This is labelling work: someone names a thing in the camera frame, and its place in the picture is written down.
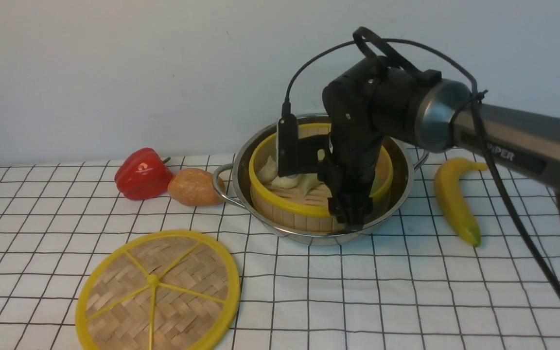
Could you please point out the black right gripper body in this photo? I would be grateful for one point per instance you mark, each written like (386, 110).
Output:
(353, 161)

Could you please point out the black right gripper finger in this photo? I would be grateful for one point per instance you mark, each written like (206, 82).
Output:
(350, 209)

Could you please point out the bamboo steamer basket yellow rim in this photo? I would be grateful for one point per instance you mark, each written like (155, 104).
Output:
(304, 208)

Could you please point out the bamboo steamer lid yellow rim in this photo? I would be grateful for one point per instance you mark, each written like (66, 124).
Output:
(169, 290)

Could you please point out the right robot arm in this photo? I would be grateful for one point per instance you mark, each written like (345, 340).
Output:
(390, 97)

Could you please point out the stainless steel pot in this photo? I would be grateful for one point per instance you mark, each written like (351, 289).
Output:
(232, 183)

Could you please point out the white dumpling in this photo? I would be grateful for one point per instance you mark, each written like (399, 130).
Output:
(268, 172)
(286, 182)

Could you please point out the yellow banana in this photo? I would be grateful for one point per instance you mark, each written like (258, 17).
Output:
(452, 202)

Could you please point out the checkered white tablecloth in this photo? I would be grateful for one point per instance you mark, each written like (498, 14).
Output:
(412, 285)

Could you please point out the brown potato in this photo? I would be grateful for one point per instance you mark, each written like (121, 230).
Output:
(193, 187)

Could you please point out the red bell pepper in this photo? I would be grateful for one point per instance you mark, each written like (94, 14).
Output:
(143, 175)

